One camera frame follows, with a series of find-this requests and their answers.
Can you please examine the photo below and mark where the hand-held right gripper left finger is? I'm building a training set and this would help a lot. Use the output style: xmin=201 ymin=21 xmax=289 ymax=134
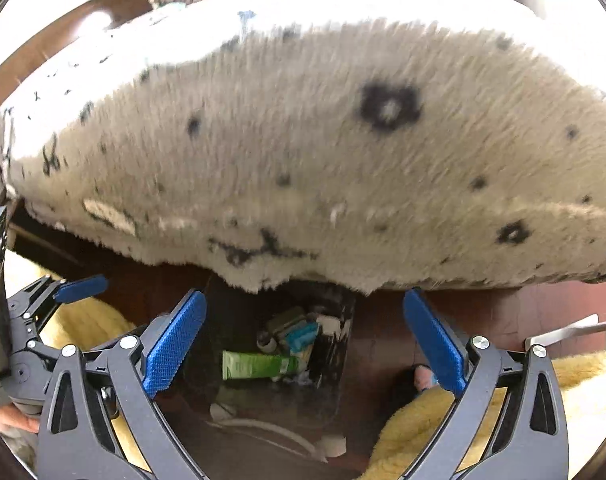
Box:
xmin=37 ymin=289 xmax=209 ymax=480

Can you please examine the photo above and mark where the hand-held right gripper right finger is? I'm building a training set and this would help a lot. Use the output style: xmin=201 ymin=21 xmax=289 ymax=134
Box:
xmin=402 ymin=287 xmax=570 ymax=480

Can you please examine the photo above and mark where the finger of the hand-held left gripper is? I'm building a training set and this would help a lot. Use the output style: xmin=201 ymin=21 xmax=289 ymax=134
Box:
xmin=7 ymin=274 xmax=110 ymax=328
xmin=10 ymin=330 xmax=66 ymax=376

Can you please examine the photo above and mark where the green squeeze tube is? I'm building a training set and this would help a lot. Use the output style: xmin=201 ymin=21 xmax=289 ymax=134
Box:
xmin=222 ymin=350 xmax=302 ymax=382

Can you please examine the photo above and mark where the blue snack packet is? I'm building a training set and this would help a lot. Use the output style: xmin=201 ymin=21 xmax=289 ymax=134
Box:
xmin=282 ymin=322 xmax=320 ymax=354

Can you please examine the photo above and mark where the dark clear storage bin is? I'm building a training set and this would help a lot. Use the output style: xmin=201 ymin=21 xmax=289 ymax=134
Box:
xmin=175 ymin=280 xmax=359 ymax=443

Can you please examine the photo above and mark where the person's left hand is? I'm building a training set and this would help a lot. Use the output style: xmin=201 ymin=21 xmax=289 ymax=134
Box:
xmin=0 ymin=402 xmax=40 ymax=435

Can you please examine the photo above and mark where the yellow fluffy cloth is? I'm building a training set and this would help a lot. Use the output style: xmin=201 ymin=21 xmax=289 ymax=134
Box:
xmin=6 ymin=255 xmax=606 ymax=480

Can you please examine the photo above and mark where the grey printed fleece blanket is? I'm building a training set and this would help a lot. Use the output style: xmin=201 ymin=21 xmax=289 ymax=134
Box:
xmin=0 ymin=0 xmax=606 ymax=297

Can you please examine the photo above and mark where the wooden headboard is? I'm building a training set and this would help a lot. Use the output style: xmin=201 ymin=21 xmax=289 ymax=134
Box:
xmin=0 ymin=0 xmax=155 ymax=111

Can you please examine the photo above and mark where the white metal frame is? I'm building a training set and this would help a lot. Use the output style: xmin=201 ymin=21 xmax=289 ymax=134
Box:
xmin=525 ymin=305 xmax=606 ymax=357

